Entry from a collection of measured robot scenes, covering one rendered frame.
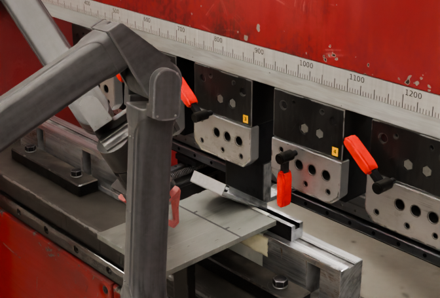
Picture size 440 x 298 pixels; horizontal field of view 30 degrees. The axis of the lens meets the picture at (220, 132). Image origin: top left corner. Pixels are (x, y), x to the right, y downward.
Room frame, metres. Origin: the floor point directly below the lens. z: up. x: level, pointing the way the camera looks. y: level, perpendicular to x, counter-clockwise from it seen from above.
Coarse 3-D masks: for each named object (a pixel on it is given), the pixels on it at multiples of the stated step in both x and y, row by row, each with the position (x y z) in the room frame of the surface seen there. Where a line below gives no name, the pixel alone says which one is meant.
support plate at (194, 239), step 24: (192, 216) 1.33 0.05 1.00; (216, 216) 1.32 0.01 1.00; (240, 216) 1.32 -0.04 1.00; (264, 216) 1.32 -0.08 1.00; (120, 240) 1.24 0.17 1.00; (168, 240) 1.24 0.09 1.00; (192, 240) 1.24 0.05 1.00; (216, 240) 1.24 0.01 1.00; (240, 240) 1.25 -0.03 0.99; (168, 264) 1.16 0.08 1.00
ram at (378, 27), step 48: (96, 0) 1.65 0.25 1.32; (144, 0) 1.54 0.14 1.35; (192, 0) 1.43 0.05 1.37; (240, 0) 1.35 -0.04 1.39; (288, 0) 1.27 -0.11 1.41; (336, 0) 1.20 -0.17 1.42; (384, 0) 1.13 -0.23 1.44; (432, 0) 1.08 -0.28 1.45; (192, 48) 1.44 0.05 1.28; (288, 48) 1.26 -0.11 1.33; (336, 48) 1.19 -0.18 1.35; (384, 48) 1.13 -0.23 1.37; (432, 48) 1.07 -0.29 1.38; (336, 96) 1.19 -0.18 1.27
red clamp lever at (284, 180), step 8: (288, 152) 1.23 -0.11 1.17; (296, 152) 1.24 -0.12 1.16; (280, 160) 1.21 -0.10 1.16; (288, 160) 1.22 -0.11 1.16; (280, 168) 1.22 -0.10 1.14; (288, 168) 1.22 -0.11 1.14; (280, 176) 1.22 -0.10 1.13; (288, 176) 1.22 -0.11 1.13; (280, 184) 1.22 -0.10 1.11; (288, 184) 1.22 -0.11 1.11; (280, 192) 1.22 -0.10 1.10; (288, 192) 1.22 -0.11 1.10; (280, 200) 1.22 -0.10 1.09; (288, 200) 1.22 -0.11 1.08
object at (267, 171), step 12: (228, 168) 1.41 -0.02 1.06; (240, 168) 1.39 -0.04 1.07; (252, 168) 1.36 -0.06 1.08; (264, 168) 1.34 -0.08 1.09; (228, 180) 1.41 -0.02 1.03; (240, 180) 1.39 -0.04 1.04; (252, 180) 1.36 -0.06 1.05; (264, 180) 1.34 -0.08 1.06; (240, 192) 1.40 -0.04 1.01; (252, 192) 1.36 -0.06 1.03; (264, 192) 1.34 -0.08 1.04; (264, 204) 1.35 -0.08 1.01
